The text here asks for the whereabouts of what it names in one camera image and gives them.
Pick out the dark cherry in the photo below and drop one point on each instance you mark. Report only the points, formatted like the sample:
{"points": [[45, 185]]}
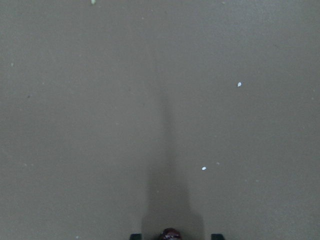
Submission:
{"points": [[170, 234]]}

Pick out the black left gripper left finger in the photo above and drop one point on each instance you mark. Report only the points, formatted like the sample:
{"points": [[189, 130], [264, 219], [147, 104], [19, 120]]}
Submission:
{"points": [[135, 236]]}

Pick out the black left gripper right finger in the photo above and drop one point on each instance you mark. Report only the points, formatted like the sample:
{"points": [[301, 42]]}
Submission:
{"points": [[216, 236]]}

